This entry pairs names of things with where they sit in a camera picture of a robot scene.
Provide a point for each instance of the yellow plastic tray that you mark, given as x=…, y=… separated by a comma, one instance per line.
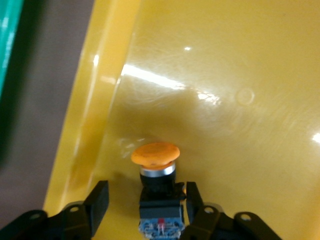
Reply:
x=225, y=62

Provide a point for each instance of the yellow push button switch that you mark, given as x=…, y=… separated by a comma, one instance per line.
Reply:
x=155, y=155

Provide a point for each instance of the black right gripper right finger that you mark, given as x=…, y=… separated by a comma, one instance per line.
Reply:
x=207, y=222

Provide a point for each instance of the green plastic tray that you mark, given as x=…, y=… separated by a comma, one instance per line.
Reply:
x=7, y=37

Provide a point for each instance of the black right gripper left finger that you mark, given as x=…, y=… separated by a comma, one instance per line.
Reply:
x=82, y=215

